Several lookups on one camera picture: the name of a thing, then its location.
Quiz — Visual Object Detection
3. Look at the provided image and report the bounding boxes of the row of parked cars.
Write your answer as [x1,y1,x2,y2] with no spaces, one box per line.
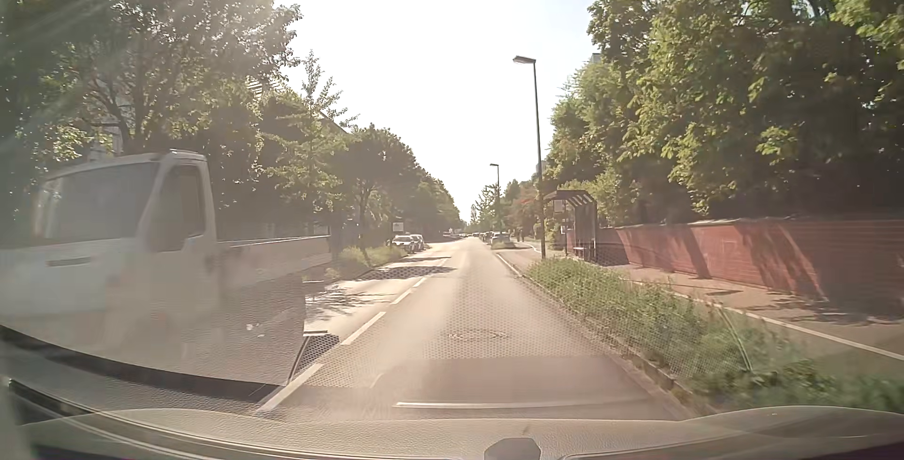
[452,231,517,250]

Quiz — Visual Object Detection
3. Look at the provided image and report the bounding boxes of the grey asphalt road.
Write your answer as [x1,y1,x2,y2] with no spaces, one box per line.
[254,235,696,421]

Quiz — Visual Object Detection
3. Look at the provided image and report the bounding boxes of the bus stop shelter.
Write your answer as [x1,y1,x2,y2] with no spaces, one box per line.
[542,189,600,261]

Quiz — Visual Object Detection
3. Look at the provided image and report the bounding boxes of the road markings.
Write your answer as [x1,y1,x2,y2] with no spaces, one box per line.
[256,257,453,413]

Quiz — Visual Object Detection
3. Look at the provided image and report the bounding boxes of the grass verge with weeds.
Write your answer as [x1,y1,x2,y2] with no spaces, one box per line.
[526,257,904,415]

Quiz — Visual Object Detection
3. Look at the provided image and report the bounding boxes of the car's own bonnet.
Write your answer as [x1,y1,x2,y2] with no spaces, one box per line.
[0,405,904,460]

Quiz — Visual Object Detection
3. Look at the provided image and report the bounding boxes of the row of trees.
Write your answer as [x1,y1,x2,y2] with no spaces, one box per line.
[469,0,904,235]
[0,0,463,263]

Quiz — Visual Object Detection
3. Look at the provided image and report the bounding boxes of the paved pavement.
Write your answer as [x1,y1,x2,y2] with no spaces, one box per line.
[498,241,904,376]

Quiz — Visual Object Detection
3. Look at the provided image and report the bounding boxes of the white flatbed lorry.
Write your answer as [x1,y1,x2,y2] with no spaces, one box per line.
[0,150,333,403]

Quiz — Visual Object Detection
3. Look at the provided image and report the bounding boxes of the tall lamp post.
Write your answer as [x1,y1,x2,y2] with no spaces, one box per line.
[513,55,548,260]

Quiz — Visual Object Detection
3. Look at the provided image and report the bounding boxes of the red brick wall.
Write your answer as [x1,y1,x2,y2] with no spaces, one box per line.
[565,216,904,306]

